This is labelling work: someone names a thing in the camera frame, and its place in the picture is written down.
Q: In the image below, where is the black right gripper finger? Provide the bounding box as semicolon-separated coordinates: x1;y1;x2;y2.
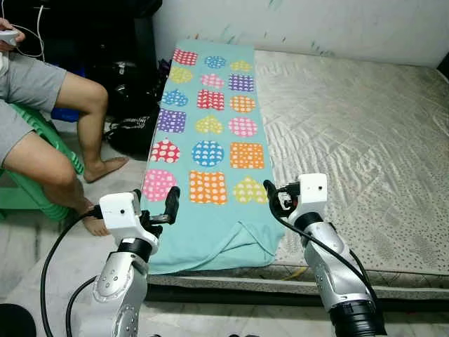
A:
263;179;281;215

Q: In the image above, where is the teal blanket with colourful shapes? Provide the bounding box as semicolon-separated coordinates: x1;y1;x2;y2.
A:
140;39;287;276

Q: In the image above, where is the white quilted mattress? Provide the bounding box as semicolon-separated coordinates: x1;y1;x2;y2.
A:
144;49;449;299

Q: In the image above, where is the seated person in grey shorts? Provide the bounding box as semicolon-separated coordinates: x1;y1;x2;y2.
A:
0;18;130;237

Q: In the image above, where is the black bag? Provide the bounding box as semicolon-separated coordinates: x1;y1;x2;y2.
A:
102;60;166;159

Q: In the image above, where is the blue plastic crate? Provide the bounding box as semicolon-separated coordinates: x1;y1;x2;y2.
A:
51;65;88;124

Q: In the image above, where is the green plastic chair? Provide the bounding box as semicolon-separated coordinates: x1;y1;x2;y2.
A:
0;102;85;222

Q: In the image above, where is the dark purple bin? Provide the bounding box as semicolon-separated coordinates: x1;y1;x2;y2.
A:
0;303;37;337

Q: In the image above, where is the white handheld controller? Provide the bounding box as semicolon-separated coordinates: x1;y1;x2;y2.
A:
0;28;20;47

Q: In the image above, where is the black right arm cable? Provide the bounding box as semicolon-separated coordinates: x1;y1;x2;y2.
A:
270;197;383;310

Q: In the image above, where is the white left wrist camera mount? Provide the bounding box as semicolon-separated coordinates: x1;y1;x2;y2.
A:
98;190;152;246

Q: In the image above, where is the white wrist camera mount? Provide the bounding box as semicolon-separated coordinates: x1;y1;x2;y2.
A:
288;173;329;224
98;190;152;246

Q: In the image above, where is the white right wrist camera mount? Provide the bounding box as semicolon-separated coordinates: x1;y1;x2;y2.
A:
288;173;329;224

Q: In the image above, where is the dark bed frame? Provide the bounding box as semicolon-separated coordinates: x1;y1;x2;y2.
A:
144;281;449;313

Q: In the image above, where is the thin white cable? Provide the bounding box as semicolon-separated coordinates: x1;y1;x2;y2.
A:
18;4;48;62

